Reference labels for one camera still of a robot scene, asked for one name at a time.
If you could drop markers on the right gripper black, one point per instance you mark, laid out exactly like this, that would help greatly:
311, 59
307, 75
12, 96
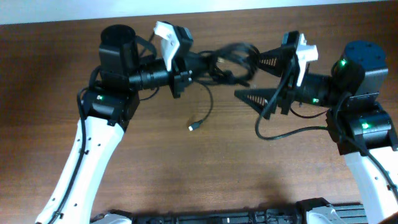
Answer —
288, 93

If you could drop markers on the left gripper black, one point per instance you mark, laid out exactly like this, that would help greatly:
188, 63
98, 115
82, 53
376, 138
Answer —
184, 71

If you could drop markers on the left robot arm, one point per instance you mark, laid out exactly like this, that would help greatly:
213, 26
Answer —
128, 65

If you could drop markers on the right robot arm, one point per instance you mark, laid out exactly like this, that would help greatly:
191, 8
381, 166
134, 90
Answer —
355, 120

